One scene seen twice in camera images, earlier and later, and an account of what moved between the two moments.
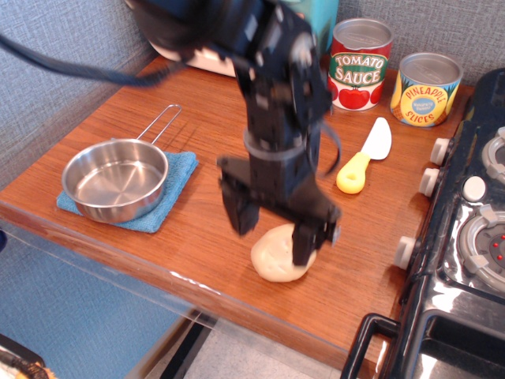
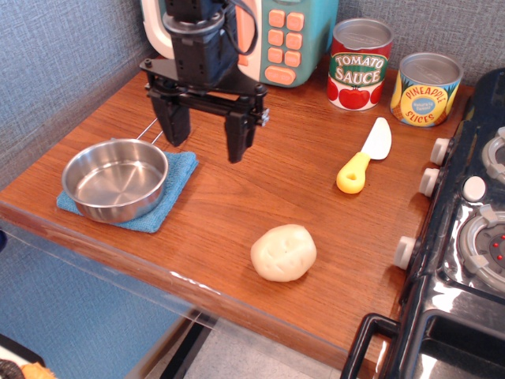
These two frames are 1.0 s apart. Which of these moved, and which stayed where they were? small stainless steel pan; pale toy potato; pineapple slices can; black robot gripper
Moved: black robot gripper
Stayed: pale toy potato; pineapple slices can; small stainless steel pan
